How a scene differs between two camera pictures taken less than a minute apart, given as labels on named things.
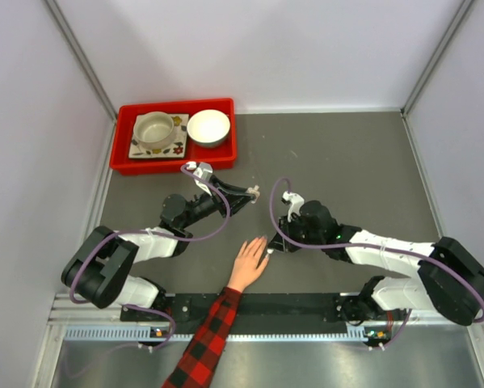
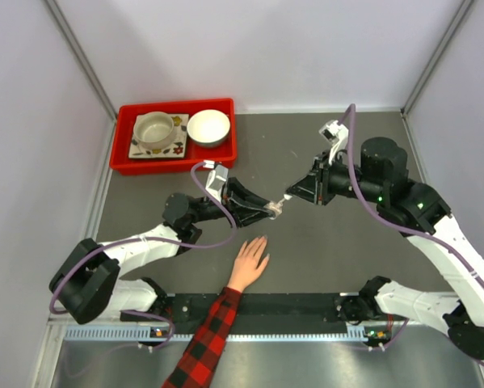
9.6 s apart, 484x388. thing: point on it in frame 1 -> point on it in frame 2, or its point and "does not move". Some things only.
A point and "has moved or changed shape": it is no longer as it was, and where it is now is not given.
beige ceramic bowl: [153, 129] does not move
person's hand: [249, 263] does not move
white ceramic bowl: [208, 128] does not move
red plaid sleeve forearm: [200, 360] does not move
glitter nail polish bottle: [254, 191] has moved or changed shape
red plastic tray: [162, 137] does not move
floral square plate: [177, 149] does not move
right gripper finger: [279, 243] -> [305, 191]
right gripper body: [294, 230] -> [326, 191]
